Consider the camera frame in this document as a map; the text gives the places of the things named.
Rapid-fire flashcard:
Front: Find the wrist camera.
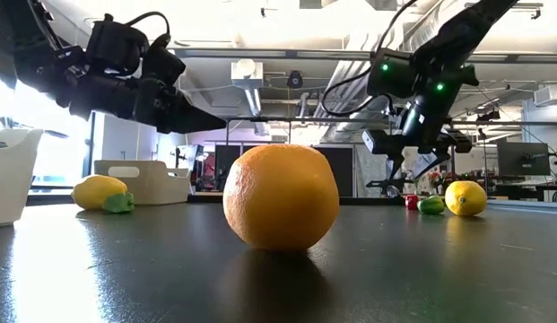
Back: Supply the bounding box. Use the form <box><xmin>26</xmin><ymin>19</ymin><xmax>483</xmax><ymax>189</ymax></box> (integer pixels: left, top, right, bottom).
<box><xmin>141</xmin><ymin>33</ymin><xmax>187</xmax><ymax>87</ymax></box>
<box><xmin>366</xmin><ymin>48</ymin><xmax>416</xmax><ymax>98</ymax></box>

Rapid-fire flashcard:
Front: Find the yellow lemon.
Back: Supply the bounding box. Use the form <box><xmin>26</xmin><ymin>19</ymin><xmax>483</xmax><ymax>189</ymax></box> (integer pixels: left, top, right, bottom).
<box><xmin>444</xmin><ymin>179</ymin><xmax>488</xmax><ymax>218</ymax></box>
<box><xmin>71</xmin><ymin>174</ymin><xmax>129</xmax><ymax>212</ymax></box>

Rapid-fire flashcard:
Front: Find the white air conditioner unit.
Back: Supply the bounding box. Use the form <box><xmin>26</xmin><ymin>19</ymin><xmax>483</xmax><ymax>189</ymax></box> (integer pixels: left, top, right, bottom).
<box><xmin>533</xmin><ymin>83</ymin><xmax>557</xmax><ymax>108</ymax></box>

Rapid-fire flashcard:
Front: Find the large white plastic basket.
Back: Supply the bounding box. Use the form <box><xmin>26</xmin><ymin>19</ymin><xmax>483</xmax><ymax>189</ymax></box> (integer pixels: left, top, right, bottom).
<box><xmin>0</xmin><ymin>128</ymin><xmax>44</xmax><ymax>228</ymax></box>

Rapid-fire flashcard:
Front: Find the ceiling light bar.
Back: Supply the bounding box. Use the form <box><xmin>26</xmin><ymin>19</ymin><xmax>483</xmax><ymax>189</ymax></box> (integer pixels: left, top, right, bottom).
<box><xmin>518</xmin><ymin>1</ymin><xmax>544</xmax><ymax>20</ymax></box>

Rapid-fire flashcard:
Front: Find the small green bell pepper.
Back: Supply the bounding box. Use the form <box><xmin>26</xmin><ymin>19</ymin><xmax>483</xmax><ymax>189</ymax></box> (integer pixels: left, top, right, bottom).
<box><xmin>101</xmin><ymin>192</ymin><xmax>135</xmax><ymax>214</ymax></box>
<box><xmin>416</xmin><ymin>195</ymin><xmax>446</xmax><ymax>215</ymax></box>

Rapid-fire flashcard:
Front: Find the black metal rack frame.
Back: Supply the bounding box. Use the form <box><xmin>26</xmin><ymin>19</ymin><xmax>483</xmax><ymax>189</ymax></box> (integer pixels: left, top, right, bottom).
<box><xmin>223</xmin><ymin>115</ymin><xmax>557</xmax><ymax>198</ymax></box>

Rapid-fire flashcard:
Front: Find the small white plastic basket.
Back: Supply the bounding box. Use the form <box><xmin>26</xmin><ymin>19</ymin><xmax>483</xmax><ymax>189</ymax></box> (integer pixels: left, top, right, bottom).
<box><xmin>93</xmin><ymin>160</ymin><xmax>193</xmax><ymax>206</ymax></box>

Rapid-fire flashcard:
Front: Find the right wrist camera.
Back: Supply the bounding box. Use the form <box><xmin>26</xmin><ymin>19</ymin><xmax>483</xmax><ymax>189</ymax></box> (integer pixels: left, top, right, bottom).
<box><xmin>366</xmin><ymin>48</ymin><xmax>416</xmax><ymax>98</ymax></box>

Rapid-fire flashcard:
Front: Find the grey overhead beam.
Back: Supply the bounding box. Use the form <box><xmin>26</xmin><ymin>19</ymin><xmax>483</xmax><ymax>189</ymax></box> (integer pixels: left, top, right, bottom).
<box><xmin>170</xmin><ymin>47</ymin><xmax>557</xmax><ymax>63</ymax></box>

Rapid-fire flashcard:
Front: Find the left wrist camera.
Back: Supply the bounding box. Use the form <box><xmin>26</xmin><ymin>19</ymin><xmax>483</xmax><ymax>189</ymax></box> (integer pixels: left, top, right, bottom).
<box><xmin>141</xmin><ymin>33</ymin><xmax>187</xmax><ymax>87</ymax></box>

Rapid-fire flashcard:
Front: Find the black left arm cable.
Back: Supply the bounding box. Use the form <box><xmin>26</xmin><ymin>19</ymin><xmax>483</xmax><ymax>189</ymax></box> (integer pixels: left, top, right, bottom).
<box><xmin>125</xmin><ymin>11</ymin><xmax>171</xmax><ymax>50</ymax></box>

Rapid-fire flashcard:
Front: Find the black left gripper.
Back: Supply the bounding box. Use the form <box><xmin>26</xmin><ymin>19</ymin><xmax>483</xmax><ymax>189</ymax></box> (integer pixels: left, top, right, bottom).
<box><xmin>69</xmin><ymin>74</ymin><xmax>229</xmax><ymax>135</ymax></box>

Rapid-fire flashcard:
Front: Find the black partition panel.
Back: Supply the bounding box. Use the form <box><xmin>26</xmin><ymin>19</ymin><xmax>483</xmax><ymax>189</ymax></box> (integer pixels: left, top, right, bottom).
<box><xmin>214</xmin><ymin>144</ymin><xmax>354</xmax><ymax>198</ymax></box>

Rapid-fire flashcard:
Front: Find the dark background monitor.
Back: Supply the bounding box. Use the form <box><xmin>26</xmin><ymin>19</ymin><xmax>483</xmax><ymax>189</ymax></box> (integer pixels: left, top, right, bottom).
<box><xmin>497</xmin><ymin>142</ymin><xmax>552</xmax><ymax>177</ymax></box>

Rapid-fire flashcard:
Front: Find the orange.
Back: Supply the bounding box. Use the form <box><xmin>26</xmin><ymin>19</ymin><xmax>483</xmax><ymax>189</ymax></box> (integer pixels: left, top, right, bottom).
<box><xmin>222</xmin><ymin>143</ymin><xmax>341</xmax><ymax>252</ymax></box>

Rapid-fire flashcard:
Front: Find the white patterned curtain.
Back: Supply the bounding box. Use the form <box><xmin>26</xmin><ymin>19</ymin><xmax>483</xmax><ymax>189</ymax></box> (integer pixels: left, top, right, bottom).
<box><xmin>354</xmin><ymin>144</ymin><xmax>454</xmax><ymax>198</ymax></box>

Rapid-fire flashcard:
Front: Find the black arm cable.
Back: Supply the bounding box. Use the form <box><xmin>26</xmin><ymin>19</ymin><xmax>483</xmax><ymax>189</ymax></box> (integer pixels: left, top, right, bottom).
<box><xmin>320</xmin><ymin>0</ymin><xmax>421</xmax><ymax>118</ymax></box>
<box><xmin>125</xmin><ymin>11</ymin><xmax>171</xmax><ymax>50</ymax></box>

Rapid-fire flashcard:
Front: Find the white ceiling box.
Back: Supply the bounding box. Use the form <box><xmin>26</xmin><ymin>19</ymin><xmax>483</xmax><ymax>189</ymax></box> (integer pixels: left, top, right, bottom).
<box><xmin>231</xmin><ymin>58</ymin><xmax>265</xmax><ymax>90</ymax></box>

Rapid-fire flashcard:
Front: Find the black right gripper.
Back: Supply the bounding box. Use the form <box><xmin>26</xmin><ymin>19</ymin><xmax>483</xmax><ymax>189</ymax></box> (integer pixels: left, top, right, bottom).
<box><xmin>361</xmin><ymin>96</ymin><xmax>473</xmax><ymax>181</ymax></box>

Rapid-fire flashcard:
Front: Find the black clamp stand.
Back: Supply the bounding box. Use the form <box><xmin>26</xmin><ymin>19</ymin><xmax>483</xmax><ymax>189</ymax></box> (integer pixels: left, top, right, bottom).
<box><xmin>366</xmin><ymin>178</ymin><xmax>407</xmax><ymax>199</ymax></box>

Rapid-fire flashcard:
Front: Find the black ceiling camera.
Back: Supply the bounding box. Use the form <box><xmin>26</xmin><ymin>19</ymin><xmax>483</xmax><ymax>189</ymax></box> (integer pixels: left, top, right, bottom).
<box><xmin>286</xmin><ymin>70</ymin><xmax>304</xmax><ymax>90</ymax></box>

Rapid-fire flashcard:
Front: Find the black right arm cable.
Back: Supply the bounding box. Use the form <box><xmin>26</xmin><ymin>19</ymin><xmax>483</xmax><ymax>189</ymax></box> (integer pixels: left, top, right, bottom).
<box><xmin>320</xmin><ymin>0</ymin><xmax>421</xmax><ymax>118</ymax></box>

